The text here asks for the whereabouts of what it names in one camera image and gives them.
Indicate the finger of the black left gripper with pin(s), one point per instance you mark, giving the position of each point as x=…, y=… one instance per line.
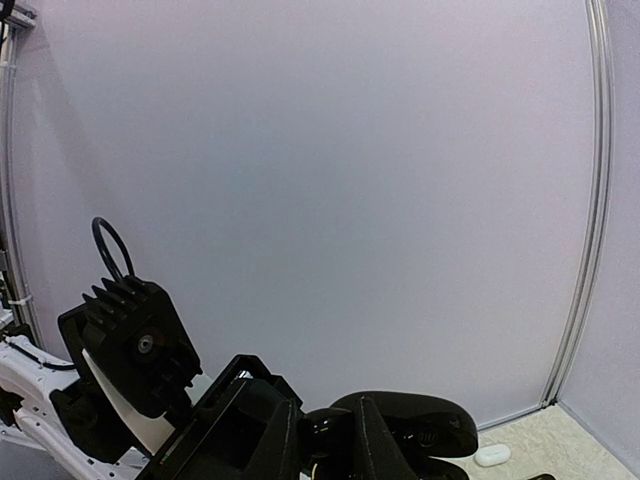
x=376, y=455
x=276, y=456

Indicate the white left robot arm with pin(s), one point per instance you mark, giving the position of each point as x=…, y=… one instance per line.
x=28, y=377

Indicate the glossy black earbud charging case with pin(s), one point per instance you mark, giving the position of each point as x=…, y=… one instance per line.
x=429, y=432

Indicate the white oval charging case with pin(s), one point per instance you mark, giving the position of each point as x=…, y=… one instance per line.
x=492, y=455

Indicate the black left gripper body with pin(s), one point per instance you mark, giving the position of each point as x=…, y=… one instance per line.
x=225, y=426

